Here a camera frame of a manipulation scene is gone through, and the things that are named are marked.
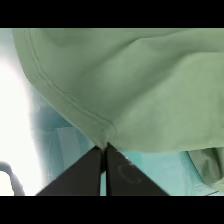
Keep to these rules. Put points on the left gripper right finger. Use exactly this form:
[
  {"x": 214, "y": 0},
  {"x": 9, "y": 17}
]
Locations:
[{"x": 128, "y": 178}]

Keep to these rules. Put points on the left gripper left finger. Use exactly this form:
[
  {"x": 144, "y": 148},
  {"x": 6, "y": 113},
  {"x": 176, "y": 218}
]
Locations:
[{"x": 81, "y": 178}]

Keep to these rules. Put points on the green shirt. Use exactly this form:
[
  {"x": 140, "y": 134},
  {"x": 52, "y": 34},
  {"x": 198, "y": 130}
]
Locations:
[{"x": 133, "y": 86}]

